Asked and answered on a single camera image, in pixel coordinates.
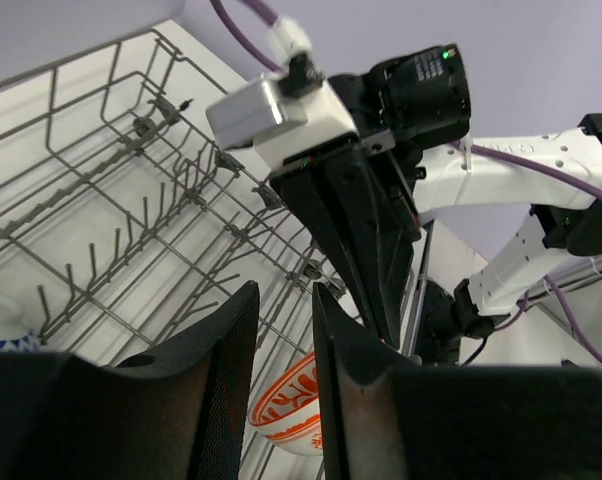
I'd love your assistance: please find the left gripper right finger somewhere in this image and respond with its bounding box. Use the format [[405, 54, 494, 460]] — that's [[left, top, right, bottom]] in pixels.
[[312, 284, 602, 479]]

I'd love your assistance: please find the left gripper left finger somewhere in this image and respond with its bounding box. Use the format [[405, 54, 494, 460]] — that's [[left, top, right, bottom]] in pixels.
[[0, 281, 259, 479]]

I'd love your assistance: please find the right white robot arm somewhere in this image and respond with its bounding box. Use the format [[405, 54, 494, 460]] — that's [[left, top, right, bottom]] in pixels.
[[270, 44, 602, 348]]

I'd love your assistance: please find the red patterned bowl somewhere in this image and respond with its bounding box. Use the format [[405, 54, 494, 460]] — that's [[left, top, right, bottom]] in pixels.
[[0, 294, 41, 352]]

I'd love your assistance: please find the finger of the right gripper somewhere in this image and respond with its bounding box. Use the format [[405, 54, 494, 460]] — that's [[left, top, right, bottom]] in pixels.
[[270, 169, 381, 335], [325, 148, 416, 348]]

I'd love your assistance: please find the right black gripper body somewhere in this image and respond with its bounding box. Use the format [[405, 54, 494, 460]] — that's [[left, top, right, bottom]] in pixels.
[[270, 74, 424, 240]]

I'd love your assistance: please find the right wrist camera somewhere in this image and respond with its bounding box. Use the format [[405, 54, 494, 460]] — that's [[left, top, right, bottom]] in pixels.
[[206, 74, 359, 171]]

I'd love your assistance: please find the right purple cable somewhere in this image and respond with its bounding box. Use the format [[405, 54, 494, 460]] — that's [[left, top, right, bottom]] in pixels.
[[208, 0, 602, 376]]

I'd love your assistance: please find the orange floral bowl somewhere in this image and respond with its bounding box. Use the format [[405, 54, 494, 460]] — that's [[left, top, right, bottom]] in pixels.
[[248, 352, 323, 457]]

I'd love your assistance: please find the grey wire dish rack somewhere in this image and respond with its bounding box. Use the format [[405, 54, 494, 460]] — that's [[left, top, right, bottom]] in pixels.
[[0, 27, 432, 480]]

